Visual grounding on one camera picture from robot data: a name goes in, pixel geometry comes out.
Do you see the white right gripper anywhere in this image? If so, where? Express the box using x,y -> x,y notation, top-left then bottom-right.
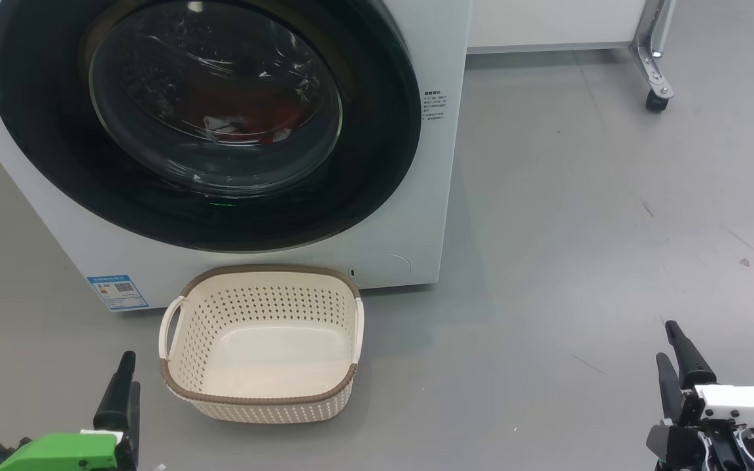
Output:
647,321 -> 754,471

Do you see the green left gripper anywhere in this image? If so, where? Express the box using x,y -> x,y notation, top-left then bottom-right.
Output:
0,351 -> 141,471

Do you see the black round glass washer door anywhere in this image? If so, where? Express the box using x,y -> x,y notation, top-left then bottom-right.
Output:
0,0 -> 422,253

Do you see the red and white garment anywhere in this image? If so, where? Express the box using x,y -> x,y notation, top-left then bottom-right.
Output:
181,85 -> 312,146

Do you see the cream perforated laundry basket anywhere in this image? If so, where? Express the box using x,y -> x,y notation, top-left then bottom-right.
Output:
158,264 -> 365,425

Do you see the white front-load washing machine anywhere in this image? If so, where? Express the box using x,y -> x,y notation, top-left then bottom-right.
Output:
0,0 -> 474,313

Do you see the blue energy label sticker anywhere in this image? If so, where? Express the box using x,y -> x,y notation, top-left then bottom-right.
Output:
86,274 -> 150,312

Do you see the round drain filter cover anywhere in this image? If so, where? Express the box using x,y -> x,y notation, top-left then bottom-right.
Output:
363,254 -> 412,286

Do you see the silver metal cart leg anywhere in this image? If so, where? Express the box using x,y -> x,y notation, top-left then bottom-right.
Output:
630,0 -> 677,100

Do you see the small black text sticker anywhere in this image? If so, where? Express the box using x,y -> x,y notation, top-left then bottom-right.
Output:
422,90 -> 448,122

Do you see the white cabinet panel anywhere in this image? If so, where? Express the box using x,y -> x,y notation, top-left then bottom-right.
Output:
467,0 -> 653,54

